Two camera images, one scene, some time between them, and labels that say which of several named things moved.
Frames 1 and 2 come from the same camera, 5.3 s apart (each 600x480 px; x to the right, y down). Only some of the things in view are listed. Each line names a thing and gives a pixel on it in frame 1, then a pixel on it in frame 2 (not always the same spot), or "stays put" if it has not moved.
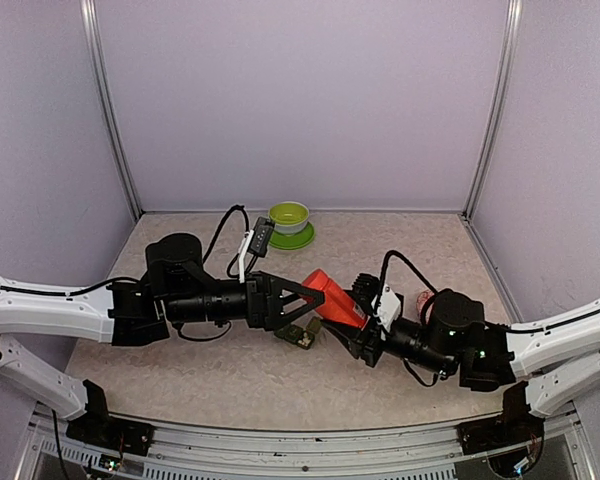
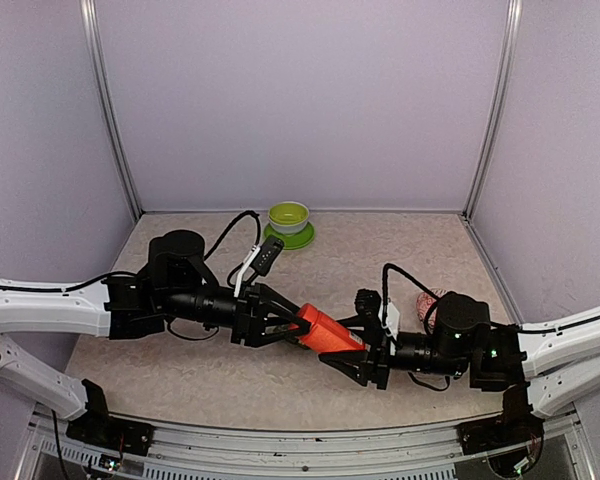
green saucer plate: [294, 241] stays put
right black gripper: [356, 340] -> [377, 362]
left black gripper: [264, 289] -> [244, 324]
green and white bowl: [289, 217] stays put
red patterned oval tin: [423, 296] stays put
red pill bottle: [337, 305] -> [327, 335]
